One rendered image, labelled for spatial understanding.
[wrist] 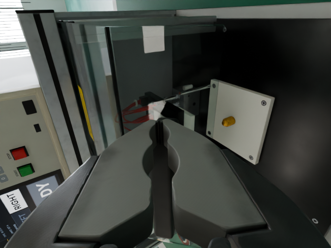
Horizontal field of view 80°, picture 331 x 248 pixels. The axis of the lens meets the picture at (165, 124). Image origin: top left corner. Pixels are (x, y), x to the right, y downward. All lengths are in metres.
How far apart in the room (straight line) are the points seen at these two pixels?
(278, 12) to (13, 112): 0.47
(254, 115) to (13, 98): 0.42
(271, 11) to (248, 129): 0.22
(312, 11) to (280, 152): 0.23
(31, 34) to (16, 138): 0.18
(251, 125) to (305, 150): 0.10
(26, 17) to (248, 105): 0.39
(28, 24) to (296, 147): 0.45
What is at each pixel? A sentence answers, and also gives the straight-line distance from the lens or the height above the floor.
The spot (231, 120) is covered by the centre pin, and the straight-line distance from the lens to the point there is 0.45.
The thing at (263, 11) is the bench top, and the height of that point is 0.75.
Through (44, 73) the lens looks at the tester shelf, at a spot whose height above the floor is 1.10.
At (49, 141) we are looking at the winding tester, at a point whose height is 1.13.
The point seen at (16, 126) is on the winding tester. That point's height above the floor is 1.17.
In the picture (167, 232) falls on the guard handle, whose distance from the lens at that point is 0.20.
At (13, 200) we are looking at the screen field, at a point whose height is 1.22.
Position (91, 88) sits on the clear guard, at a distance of 0.25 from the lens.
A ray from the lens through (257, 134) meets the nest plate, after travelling 0.43.
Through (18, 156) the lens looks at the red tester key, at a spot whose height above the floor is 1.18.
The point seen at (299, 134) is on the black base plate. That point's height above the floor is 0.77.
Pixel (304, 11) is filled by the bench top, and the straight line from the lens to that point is 0.40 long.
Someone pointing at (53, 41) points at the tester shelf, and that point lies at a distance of 0.35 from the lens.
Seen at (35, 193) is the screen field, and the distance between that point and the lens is 0.49.
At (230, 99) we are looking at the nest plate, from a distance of 0.45.
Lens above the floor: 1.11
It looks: 28 degrees down
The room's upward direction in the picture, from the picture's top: 108 degrees counter-clockwise
